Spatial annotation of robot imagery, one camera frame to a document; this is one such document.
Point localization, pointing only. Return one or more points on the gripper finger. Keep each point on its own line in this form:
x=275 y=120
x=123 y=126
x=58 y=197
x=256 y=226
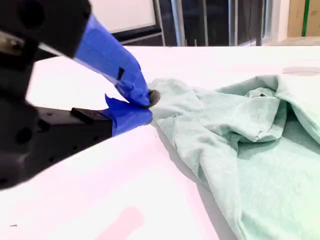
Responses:
x=130 y=118
x=112 y=57

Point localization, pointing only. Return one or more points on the pale green T-shirt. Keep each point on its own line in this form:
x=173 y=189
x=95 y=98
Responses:
x=225 y=162

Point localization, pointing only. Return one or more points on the grey metal post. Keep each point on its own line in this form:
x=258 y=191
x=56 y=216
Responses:
x=178 y=22
x=260 y=22
x=160 y=22

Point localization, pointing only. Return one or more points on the brown cardboard box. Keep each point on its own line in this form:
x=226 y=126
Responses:
x=295 y=17

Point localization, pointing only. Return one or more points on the white board panel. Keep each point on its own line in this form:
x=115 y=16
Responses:
x=125 y=15

